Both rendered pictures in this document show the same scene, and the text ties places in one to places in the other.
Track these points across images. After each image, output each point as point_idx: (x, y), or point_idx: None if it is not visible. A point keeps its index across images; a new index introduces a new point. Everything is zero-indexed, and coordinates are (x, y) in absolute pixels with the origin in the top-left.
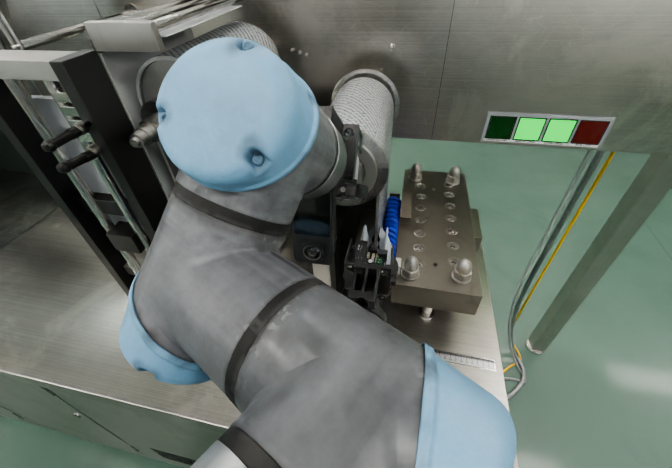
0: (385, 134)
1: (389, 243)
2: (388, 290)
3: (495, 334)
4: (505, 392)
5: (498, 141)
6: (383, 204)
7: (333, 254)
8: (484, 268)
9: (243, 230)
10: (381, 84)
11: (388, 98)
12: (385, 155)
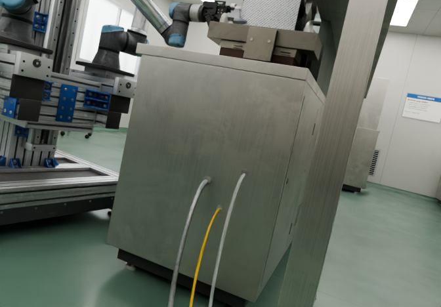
0: None
1: (236, 18)
2: (212, 12)
3: (199, 52)
4: (172, 48)
5: None
6: (265, 25)
7: None
8: (245, 59)
9: None
10: None
11: None
12: None
